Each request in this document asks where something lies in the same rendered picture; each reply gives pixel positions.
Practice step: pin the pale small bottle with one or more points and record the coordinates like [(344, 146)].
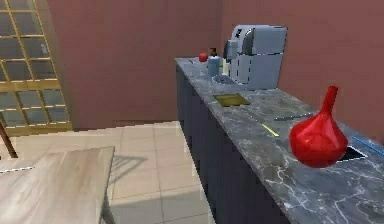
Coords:
[(225, 67)]

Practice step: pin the pale wooden table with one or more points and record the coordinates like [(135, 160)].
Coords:
[(53, 186)]

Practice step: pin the yellow framed glass door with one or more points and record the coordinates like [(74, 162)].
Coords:
[(30, 66)]

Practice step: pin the dark marble kitchen counter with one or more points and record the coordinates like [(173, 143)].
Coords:
[(266, 150)]

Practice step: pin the blue soap dispenser bottle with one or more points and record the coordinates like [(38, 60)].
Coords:
[(213, 65)]

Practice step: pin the red apple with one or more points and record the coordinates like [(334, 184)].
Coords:
[(203, 57)]

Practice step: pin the yellow square sink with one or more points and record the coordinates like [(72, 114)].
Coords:
[(231, 99)]

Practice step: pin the red vase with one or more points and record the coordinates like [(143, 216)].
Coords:
[(316, 140)]

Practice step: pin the grey coffee machine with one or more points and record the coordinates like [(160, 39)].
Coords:
[(260, 56)]

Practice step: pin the grey knife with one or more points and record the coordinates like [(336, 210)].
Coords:
[(293, 116)]

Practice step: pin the black square plate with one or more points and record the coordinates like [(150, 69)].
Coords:
[(353, 154)]

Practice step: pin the grey bowl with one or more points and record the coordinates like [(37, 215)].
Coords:
[(223, 80)]

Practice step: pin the yellow pencil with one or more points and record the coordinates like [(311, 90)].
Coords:
[(270, 130)]

